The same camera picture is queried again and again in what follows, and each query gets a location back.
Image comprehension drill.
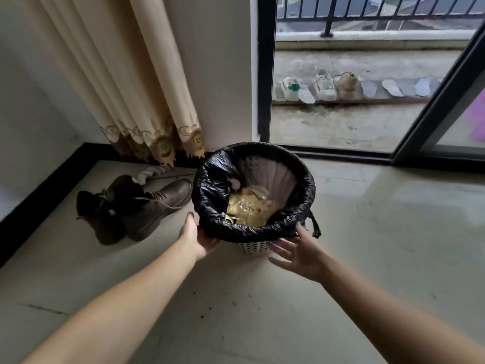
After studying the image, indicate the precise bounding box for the person's left hand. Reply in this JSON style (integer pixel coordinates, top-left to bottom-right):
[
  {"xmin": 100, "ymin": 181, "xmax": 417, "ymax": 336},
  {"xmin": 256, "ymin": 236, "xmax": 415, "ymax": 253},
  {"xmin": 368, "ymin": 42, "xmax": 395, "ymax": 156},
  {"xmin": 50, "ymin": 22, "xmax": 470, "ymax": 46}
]
[{"xmin": 177, "ymin": 212, "xmax": 221, "ymax": 261}]

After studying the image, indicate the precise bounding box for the person's right hand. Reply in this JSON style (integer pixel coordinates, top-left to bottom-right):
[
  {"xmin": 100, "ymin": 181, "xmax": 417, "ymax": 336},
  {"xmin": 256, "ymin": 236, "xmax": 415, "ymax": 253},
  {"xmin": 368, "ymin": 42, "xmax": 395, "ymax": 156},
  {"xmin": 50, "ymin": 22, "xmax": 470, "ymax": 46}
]
[{"xmin": 267, "ymin": 222, "xmax": 329, "ymax": 283}]

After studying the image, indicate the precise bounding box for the black garbage bag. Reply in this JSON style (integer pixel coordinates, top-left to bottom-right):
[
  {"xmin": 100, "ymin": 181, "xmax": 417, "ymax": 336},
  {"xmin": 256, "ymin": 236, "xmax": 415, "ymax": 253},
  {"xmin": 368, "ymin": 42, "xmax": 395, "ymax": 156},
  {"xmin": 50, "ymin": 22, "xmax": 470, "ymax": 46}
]
[{"xmin": 191, "ymin": 142, "xmax": 322, "ymax": 244}]

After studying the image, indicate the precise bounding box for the white perforated waste bin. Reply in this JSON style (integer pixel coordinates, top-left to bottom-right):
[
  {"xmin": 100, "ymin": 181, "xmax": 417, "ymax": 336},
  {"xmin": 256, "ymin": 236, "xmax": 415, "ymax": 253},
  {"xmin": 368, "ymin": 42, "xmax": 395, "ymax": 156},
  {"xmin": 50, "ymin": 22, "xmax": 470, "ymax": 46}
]
[{"xmin": 235, "ymin": 239, "xmax": 273, "ymax": 258}]

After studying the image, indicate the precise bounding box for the person's left forearm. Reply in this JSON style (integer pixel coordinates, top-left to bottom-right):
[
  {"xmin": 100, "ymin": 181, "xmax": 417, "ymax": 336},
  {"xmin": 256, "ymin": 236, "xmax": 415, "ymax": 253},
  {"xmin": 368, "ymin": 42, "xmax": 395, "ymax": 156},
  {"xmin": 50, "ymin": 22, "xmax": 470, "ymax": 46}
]
[{"xmin": 20, "ymin": 234, "xmax": 201, "ymax": 364}]

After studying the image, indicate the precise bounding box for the person's right forearm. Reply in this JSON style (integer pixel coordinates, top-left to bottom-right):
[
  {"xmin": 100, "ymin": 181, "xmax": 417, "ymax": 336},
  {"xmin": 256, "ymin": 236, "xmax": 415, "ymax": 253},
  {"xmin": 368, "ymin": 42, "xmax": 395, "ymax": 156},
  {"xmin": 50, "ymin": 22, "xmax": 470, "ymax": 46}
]
[{"xmin": 313, "ymin": 258, "xmax": 485, "ymax": 364}]

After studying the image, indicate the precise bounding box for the brown lace-up boot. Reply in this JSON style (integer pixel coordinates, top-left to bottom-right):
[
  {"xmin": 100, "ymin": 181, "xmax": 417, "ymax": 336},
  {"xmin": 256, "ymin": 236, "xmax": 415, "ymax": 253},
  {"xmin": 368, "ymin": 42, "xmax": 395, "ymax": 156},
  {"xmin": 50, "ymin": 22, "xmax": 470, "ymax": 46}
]
[{"xmin": 120, "ymin": 178, "xmax": 193, "ymax": 241}]

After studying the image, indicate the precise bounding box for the yellowish crumpled waste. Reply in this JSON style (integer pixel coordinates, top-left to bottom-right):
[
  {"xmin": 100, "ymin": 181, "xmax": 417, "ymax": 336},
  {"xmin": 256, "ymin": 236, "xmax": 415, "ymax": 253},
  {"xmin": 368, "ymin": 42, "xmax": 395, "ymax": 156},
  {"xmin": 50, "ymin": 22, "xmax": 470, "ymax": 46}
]
[{"xmin": 225, "ymin": 185, "xmax": 280, "ymax": 227}]

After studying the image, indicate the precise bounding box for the white sock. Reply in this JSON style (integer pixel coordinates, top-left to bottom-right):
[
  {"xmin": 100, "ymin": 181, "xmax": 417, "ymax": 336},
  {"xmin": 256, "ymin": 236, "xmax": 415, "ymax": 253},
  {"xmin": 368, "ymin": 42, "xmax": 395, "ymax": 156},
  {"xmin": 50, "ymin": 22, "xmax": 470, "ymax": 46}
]
[{"xmin": 131, "ymin": 165, "xmax": 174, "ymax": 185}]

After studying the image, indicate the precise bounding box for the dark lace-up boot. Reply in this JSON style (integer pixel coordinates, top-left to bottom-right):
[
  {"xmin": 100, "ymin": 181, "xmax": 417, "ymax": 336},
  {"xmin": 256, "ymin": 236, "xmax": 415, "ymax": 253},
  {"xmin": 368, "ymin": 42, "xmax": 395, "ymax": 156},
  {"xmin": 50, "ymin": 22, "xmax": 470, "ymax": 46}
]
[{"xmin": 76, "ymin": 174, "xmax": 146, "ymax": 245}]

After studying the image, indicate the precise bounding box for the white sneaker with green patch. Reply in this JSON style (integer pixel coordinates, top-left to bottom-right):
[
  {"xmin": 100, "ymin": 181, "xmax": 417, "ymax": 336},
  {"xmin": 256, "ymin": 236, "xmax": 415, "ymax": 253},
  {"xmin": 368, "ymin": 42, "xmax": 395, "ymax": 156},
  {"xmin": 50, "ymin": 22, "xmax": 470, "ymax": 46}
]
[{"xmin": 280, "ymin": 76, "xmax": 302, "ymax": 102}]

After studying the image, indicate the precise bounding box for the white lace-up sneaker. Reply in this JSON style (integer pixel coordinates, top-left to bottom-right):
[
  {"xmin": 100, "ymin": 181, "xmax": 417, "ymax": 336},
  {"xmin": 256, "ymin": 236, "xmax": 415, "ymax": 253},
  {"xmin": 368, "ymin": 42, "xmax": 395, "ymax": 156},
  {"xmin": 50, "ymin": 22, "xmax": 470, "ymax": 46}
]
[{"xmin": 313, "ymin": 70, "xmax": 338, "ymax": 102}]

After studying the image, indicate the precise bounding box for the beige sneaker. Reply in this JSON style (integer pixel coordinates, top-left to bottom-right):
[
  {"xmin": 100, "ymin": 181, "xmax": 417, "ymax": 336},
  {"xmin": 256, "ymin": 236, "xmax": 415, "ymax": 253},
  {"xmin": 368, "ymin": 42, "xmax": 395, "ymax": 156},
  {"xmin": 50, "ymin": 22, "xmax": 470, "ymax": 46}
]
[{"xmin": 335, "ymin": 71, "xmax": 359, "ymax": 100}]

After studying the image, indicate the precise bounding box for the beige embroidered curtain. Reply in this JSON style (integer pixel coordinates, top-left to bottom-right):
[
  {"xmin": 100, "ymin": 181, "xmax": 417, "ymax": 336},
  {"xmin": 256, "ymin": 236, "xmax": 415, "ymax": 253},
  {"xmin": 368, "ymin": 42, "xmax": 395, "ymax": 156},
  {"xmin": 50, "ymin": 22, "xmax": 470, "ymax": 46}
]
[{"xmin": 35, "ymin": 0, "xmax": 207, "ymax": 168}]

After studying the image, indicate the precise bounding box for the black sliding glass door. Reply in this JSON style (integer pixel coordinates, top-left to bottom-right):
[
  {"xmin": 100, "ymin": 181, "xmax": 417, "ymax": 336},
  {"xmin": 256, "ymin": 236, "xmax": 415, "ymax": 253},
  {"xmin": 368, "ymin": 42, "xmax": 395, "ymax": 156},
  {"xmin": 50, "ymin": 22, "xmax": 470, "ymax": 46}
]
[{"xmin": 391, "ymin": 29, "xmax": 485, "ymax": 173}]

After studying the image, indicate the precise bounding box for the pink plastic object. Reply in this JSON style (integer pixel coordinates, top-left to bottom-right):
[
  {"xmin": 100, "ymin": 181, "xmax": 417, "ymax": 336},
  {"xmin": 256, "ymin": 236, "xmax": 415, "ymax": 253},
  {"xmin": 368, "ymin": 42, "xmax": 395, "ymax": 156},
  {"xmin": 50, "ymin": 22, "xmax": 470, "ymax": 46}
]
[{"xmin": 471, "ymin": 98, "xmax": 485, "ymax": 141}]

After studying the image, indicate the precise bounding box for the black metal balcony railing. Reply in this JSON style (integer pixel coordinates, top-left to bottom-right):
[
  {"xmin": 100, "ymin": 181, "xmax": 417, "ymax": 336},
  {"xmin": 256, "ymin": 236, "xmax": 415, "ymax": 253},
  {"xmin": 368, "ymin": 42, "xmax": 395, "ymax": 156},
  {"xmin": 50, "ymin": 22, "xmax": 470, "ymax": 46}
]
[{"xmin": 277, "ymin": 0, "xmax": 485, "ymax": 38}]

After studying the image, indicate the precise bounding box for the black door frame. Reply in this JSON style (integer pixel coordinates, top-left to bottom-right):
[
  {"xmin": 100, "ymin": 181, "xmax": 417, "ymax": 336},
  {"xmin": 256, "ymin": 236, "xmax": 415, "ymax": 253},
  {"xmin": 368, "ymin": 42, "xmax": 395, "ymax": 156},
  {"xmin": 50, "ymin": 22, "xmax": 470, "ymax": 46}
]
[{"xmin": 256, "ymin": 0, "xmax": 395, "ymax": 164}]

